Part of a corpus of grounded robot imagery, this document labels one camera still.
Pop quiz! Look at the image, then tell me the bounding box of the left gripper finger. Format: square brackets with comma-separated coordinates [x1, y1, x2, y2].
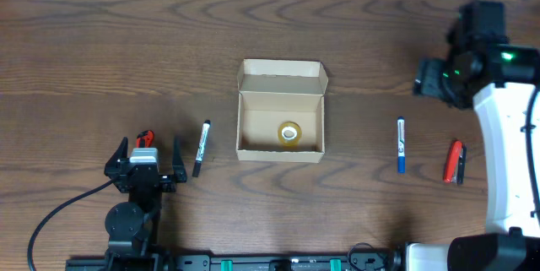
[105, 137, 128, 170]
[172, 137, 186, 176]

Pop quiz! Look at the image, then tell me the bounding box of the yellow tape roll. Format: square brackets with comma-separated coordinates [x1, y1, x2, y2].
[278, 122, 302, 146]

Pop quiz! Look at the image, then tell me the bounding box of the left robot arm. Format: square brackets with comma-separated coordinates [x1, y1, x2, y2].
[104, 138, 187, 271]

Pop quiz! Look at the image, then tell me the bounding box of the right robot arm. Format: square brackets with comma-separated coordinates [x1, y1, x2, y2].
[389, 1, 539, 270]

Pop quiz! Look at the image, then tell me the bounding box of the black whiteboard marker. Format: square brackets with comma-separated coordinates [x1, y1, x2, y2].
[192, 120, 211, 177]

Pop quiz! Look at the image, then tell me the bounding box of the red utility knife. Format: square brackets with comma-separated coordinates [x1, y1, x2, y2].
[135, 130, 154, 149]

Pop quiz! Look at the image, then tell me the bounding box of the blue whiteboard marker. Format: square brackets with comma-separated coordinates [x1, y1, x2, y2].
[397, 117, 406, 174]

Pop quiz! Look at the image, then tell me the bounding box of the open cardboard box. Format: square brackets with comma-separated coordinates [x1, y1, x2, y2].
[235, 59, 328, 163]

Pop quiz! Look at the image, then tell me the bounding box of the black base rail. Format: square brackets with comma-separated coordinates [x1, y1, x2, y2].
[64, 250, 405, 271]

